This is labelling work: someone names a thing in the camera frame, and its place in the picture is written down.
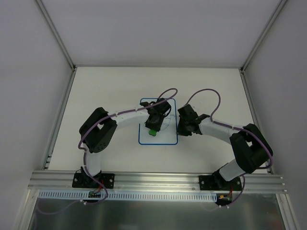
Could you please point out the blue-framed small whiteboard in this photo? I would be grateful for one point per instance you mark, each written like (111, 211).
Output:
(168, 132)

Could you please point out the green whiteboard eraser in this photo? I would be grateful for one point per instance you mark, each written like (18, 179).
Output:
(152, 132)

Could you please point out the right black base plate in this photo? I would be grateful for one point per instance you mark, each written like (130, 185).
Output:
(216, 183)

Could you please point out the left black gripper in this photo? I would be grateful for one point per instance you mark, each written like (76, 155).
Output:
(154, 123)

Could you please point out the left table edge rail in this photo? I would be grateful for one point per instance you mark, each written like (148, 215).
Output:
(58, 120)

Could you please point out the left aluminium frame post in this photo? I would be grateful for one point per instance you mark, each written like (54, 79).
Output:
(46, 16)

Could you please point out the right aluminium frame post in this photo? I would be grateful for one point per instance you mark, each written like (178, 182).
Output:
(269, 24)

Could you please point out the white slotted cable duct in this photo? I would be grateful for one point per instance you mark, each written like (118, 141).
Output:
(128, 196)

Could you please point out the right table edge rail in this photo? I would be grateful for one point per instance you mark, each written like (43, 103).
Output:
(268, 164)

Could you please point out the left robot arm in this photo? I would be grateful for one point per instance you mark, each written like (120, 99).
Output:
(99, 128)

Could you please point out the table edge rail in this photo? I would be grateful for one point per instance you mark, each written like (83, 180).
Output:
(58, 120)
(268, 164)

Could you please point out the aluminium frame post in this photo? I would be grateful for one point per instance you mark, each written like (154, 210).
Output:
(269, 24)
(46, 16)

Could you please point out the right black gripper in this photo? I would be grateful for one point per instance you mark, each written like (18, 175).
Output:
(182, 125)

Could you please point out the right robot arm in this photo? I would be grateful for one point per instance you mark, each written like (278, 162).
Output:
(249, 146)

